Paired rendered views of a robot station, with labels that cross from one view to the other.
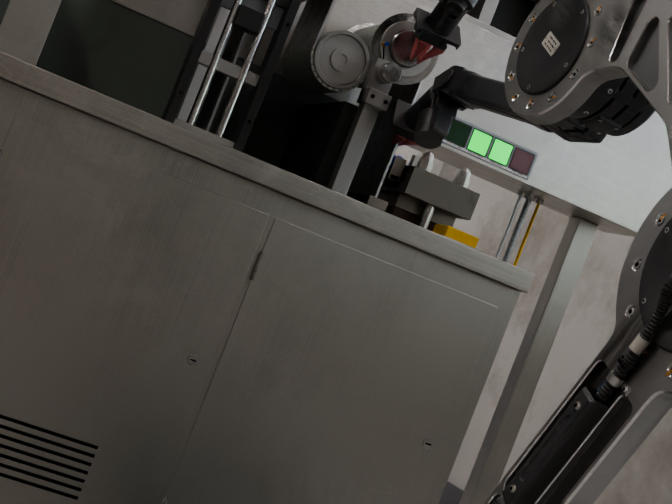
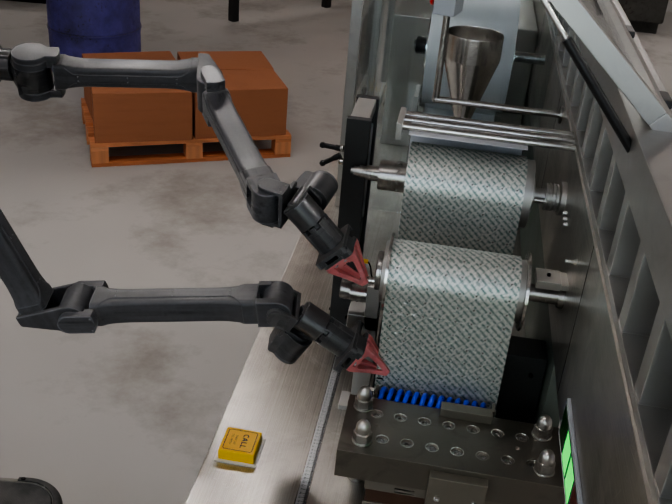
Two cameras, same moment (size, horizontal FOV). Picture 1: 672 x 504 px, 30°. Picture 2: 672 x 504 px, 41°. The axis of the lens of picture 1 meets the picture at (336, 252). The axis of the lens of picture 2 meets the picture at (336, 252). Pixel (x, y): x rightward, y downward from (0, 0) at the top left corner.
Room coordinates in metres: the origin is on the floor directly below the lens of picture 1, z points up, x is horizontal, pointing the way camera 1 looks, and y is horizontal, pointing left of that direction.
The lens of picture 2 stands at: (3.10, -1.34, 2.08)
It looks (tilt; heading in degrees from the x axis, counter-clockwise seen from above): 29 degrees down; 114
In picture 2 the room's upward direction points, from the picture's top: 5 degrees clockwise
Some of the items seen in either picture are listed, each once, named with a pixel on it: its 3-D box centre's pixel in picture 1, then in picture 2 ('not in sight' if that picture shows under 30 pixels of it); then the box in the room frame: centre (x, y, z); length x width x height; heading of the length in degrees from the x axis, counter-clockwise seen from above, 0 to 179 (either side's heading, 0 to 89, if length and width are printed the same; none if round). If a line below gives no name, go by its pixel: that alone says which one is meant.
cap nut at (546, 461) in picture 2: not in sight; (546, 460); (2.98, -0.10, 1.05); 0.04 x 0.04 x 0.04
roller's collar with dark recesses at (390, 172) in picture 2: not in sight; (393, 175); (2.50, 0.25, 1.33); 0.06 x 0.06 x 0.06; 18
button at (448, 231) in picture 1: (455, 236); (240, 445); (2.43, -0.20, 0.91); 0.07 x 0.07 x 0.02; 18
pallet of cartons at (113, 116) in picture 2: not in sight; (183, 104); (0.12, 2.87, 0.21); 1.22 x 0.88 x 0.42; 39
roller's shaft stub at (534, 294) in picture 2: not in sight; (544, 294); (2.88, 0.11, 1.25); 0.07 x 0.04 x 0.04; 18
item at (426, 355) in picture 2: (386, 124); (440, 361); (2.74, 0.00, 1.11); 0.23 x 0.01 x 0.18; 18
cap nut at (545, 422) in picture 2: not in sight; (543, 425); (2.95, -0.01, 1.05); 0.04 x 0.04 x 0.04
